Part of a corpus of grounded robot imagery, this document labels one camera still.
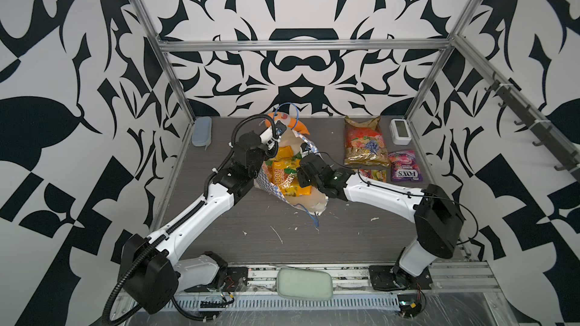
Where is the yellow snack packet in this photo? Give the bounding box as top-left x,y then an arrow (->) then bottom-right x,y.
265,146 -> 312,197

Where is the red fruit candy bag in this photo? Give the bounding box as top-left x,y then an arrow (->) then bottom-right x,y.
344,117 -> 391,168

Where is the orange snack packet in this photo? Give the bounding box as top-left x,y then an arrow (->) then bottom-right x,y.
359,169 -> 390,183

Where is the purple candy packet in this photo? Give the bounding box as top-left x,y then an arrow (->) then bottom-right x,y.
388,150 -> 424,182

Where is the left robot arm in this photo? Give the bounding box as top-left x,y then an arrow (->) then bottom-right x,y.
101,115 -> 287,325

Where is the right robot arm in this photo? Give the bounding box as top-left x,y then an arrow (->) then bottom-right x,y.
298,153 -> 465,291

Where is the orange plush toy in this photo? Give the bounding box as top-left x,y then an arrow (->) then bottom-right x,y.
268,113 -> 298,129

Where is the white digital thermometer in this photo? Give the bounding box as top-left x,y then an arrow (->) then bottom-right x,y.
390,119 -> 412,146

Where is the wall hook rail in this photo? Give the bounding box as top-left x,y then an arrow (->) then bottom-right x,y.
483,72 -> 580,173

